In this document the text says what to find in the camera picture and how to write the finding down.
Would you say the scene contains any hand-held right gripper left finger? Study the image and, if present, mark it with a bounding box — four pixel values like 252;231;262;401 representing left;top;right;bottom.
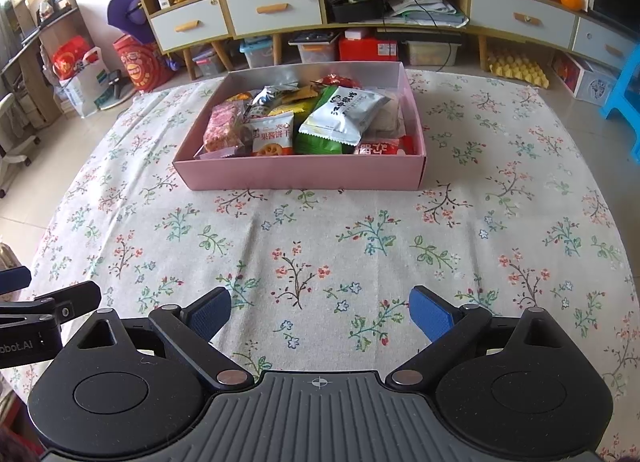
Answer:
63;286;253;390

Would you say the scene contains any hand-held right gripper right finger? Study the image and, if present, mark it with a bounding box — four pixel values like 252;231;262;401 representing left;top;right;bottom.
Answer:
386;285;581;387

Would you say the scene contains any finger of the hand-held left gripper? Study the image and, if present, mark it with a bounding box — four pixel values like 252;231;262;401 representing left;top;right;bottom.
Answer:
0;265;32;302
0;280;103;329

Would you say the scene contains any pink cardboard box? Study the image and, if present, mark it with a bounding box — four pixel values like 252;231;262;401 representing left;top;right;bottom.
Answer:
172;60;427;191

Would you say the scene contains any red white-print snack packet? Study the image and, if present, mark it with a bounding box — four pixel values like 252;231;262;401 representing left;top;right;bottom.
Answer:
352;137;417;156

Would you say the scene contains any orange jam biscuit packet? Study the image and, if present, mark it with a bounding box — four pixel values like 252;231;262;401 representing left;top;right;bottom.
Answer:
244;110;296;157

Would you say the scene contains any pink nougat packet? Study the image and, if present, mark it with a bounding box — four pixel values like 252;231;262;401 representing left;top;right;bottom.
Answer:
201;100;247;159

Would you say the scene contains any green snack packet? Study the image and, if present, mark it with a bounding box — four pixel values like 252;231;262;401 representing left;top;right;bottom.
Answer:
294;132;353;155

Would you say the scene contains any clear rice cracker packet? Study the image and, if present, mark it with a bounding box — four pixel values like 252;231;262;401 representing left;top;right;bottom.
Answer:
367;90;407;139

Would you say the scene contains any white grey snack packet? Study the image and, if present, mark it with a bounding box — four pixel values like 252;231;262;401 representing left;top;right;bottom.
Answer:
297;86;392;147

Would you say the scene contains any yellow snack packet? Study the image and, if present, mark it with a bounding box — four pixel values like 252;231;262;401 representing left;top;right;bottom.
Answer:
269;96;321;119

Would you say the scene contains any floral tablecloth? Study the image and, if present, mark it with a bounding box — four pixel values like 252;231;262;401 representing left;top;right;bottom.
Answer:
0;69;636;443

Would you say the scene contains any white office chair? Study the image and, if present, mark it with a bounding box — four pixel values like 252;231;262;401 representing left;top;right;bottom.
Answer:
0;92;41;198

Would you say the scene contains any white paper bag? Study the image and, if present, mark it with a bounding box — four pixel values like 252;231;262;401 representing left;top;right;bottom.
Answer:
62;46;114;118

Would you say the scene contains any red gift bag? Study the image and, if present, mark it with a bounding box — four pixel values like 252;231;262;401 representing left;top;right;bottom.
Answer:
52;36;96;83

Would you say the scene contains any clear storage bin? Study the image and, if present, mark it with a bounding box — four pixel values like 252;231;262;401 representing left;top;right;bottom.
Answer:
192;49;224;78
290;34;339;65
240;39;276;70
405;39;461;68

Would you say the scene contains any red cartoon bag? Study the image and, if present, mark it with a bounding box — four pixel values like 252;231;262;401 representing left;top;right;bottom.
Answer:
112;34;174;93

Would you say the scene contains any yellow egg tray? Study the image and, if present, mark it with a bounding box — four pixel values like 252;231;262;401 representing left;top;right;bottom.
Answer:
487;52;551;90

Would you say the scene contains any wooden bookshelf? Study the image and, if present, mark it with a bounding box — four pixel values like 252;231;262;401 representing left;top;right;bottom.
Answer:
0;0;66;133

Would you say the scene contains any wooden tv cabinet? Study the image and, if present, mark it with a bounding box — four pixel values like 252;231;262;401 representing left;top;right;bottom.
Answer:
222;0;640;80

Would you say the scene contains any red box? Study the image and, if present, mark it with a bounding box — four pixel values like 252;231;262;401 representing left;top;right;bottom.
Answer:
339;36;400;63

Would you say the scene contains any cartoon print box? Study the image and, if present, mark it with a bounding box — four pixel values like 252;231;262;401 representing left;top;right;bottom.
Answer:
552;52;619;107

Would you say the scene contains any white drawer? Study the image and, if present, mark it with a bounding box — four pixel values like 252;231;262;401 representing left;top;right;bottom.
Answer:
470;0;576;50
150;0;231;53
572;16;639;70
224;0;324;38

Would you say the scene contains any blue plastic stool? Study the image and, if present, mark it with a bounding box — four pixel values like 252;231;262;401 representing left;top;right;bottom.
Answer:
599;44;640;163

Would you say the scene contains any purple hat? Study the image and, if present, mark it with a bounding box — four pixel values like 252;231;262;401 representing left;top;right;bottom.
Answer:
106;0;151;43

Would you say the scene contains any stack of papers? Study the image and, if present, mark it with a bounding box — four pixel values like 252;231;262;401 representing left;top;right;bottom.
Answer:
387;0;471;28

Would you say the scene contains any black case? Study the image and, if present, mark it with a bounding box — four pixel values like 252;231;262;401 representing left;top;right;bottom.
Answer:
325;0;391;25

